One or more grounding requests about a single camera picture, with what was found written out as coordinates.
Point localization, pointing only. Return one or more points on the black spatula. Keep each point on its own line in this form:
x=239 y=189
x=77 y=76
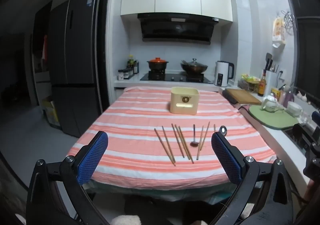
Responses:
x=268 y=58

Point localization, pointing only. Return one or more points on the black gas stove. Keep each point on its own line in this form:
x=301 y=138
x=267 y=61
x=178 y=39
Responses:
x=175 y=77

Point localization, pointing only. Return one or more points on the pink spray bottle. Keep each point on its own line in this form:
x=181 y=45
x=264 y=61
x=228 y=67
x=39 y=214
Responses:
x=290 y=94

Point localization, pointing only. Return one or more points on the row of spice jars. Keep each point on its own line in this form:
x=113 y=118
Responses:
x=125 y=74

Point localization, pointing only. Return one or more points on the white electric kettle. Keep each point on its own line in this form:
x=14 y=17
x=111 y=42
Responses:
x=222 y=73

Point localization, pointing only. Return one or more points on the green drying mat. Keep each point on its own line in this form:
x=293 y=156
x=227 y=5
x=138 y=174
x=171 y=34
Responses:
x=272 y=118

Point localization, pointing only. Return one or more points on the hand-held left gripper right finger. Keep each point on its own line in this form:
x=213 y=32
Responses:
x=226 y=157

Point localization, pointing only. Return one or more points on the orange striped tablecloth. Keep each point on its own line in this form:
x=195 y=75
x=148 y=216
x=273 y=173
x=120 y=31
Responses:
x=140 y=119

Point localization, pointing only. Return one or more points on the cream utensil holder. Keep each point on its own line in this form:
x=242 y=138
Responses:
x=184 y=101

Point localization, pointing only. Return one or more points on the small metal spoon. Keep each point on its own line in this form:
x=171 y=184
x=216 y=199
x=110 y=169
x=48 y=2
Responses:
x=194 y=142

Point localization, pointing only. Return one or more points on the yellow cardboard box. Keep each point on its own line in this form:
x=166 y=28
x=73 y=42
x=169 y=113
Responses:
x=51 y=112

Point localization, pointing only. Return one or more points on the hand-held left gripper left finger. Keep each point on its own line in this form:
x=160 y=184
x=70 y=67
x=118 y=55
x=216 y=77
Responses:
x=92 y=157

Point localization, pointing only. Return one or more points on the person's right forearm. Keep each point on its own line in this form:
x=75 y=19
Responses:
x=313 y=191

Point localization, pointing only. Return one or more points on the printed wall bag holder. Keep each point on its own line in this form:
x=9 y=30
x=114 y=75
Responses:
x=278 y=31

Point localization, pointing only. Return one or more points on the white cup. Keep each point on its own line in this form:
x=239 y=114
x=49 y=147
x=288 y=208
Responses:
x=294 y=108

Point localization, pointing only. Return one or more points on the black pot with orange lid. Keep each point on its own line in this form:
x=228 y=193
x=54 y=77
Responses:
x=157 y=63

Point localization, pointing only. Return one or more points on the brown sauce bottle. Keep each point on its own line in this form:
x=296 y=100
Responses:
x=261 y=86

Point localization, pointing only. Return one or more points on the dark condiment bottle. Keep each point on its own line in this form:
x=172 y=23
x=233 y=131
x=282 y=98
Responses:
x=136 y=67

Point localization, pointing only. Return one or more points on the dark refrigerator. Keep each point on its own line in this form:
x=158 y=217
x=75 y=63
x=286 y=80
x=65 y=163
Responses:
x=72 y=64

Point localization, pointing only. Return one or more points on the black range hood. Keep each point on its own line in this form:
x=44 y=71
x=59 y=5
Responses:
x=177 y=28

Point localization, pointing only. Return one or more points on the white teapot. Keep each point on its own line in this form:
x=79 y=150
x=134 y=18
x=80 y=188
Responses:
x=269 y=103

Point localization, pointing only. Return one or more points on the wooden cutting board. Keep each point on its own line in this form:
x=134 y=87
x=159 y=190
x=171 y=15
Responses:
x=245 y=96

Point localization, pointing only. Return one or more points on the wooden chopstick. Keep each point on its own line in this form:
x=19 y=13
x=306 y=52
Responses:
x=200 y=142
x=165 y=147
x=178 y=140
x=168 y=143
x=182 y=142
x=214 y=127
x=205 y=135
x=186 y=144

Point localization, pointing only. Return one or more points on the yellow packet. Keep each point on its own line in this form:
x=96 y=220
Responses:
x=275 y=92

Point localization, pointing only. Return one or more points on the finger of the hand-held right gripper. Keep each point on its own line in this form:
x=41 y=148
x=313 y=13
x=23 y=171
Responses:
x=302 y=136
x=316 y=116

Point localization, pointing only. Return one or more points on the white utensil caddy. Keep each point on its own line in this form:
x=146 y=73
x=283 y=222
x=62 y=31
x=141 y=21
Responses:
x=271 y=82

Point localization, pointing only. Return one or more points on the wok with glass lid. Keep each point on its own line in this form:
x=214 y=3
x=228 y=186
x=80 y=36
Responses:
x=193 y=66

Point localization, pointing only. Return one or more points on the white fuzzy cloth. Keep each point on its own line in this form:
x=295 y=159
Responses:
x=125 y=220

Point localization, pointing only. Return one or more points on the large metal spoon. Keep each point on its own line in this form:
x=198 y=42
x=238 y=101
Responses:
x=223 y=130

